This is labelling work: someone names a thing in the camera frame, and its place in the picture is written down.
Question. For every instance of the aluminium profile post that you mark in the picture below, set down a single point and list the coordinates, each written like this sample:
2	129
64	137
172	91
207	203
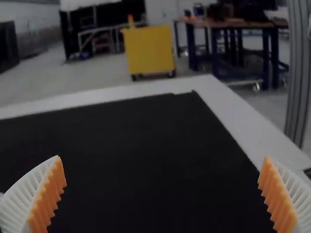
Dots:
298	72

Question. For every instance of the black shelf rack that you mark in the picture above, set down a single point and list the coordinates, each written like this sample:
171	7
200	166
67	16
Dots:
102	21

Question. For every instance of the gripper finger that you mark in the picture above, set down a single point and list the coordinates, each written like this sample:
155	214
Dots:
24	201
286	199

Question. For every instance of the blue frame workbench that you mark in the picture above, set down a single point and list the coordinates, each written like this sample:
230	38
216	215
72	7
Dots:
243	24

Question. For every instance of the yellow wheeled cabinet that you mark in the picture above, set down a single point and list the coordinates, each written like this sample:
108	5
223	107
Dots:
149	51

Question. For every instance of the black mat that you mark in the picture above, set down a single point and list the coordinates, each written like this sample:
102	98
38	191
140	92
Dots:
145	145

